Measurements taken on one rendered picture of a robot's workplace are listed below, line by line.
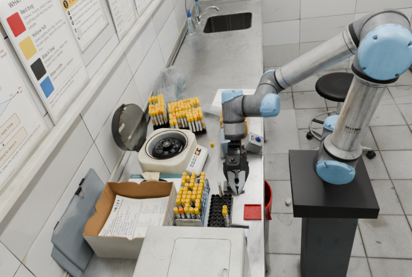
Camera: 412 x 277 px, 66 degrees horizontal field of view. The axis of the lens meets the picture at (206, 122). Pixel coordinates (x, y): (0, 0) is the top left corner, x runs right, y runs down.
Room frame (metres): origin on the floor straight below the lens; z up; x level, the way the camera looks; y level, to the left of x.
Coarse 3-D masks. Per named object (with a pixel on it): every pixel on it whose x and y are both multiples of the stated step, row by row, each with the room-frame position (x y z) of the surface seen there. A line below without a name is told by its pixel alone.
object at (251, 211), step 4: (244, 204) 0.79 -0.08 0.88; (248, 204) 0.79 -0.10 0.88; (252, 204) 0.78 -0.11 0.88; (256, 204) 0.78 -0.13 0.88; (260, 204) 0.78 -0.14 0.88; (244, 208) 0.77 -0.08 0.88; (248, 208) 0.77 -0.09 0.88; (252, 208) 0.77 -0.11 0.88; (256, 208) 0.76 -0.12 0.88; (260, 208) 0.76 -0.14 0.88; (244, 212) 0.75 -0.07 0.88; (248, 212) 0.76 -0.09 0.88; (252, 212) 0.75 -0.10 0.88; (256, 212) 0.75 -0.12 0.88; (260, 212) 0.74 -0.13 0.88; (244, 216) 0.74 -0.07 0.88; (248, 216) 0.74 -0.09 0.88; (252, 216) 0.73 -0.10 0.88; (256, 216) 0.73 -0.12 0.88; (260, 216) 0.73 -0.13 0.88
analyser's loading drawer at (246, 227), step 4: (232, 224) 0.68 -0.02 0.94; (236, 224) 0.67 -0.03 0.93; (240, 224) 0.67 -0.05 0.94; (244, 224) 0.67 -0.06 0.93; (248, 224) 0.66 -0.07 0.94; (244, 228) 0.66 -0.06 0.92; (248, 228) 0.66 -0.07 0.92; (248, 232) 0.65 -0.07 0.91; (248, 236) 0.63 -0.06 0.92; (248, 240) 0.62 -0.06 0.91; (248, 244) 0.60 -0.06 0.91; (248, 248) 0.59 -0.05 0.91; (248, 252) 0.57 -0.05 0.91
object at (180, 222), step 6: (198, 180) 0.91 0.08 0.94; (204, 192) 0.84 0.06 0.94; (204, 204) 0.81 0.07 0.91; (204, 210) 0.80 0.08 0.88; (180, 216) 0.75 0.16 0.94; (204, 216) 0.77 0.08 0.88; (180, 222) 0.73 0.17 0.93; (186, 222) 0.73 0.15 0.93; (192, 222) 0.72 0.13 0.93; (198, 222) 0.72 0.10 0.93
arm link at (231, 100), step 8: (224, 96) 0.89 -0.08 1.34; (232, 96) 0.87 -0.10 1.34; (240, 96) 0.88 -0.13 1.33; (224, 104) 0.87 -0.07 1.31; (232, 104) 0.86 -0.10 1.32; (240, 104) 0.85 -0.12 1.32; (224, 112) 0.86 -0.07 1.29; (232, 112) 0.85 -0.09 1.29; (240, 112) 0.84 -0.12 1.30; (224, 120) 0.85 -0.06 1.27; (232, 120) 0.84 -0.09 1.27; (240, 120) 0.84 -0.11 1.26
